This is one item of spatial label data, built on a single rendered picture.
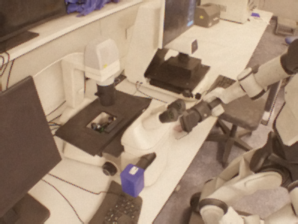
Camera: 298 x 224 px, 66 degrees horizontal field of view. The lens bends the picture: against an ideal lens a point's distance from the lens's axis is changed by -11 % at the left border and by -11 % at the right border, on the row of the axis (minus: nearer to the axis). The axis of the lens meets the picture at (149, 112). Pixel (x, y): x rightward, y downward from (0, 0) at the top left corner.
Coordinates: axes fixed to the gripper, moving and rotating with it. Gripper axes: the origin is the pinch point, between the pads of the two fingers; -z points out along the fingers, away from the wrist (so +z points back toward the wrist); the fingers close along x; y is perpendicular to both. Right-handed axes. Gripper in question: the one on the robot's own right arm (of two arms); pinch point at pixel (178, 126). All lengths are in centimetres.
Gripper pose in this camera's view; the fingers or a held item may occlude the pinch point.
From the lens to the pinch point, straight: 118.5
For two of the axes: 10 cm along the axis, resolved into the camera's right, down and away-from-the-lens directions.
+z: 8.1, -4.7, 3.6
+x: -2.9, -8.5, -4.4
